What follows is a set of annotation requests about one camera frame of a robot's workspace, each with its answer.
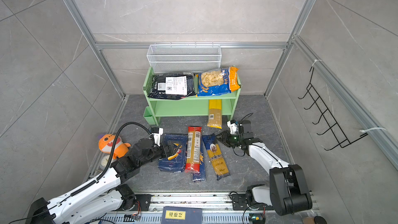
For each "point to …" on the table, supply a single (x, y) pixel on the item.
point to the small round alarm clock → (104, 160)
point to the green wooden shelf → (193, 106)
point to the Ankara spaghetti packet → (216, 156)
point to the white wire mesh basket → (165, 58)
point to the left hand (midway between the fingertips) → (177, 141)
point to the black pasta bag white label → (171, 86)
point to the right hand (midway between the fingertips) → (216, 136)
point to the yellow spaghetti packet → (215, 113)
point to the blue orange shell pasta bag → (217, 81)
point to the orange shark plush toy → (105, 143)
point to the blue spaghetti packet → (200, 177)
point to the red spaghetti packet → (193, 150)
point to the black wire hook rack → (318, 105)
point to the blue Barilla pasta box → (175, 163)
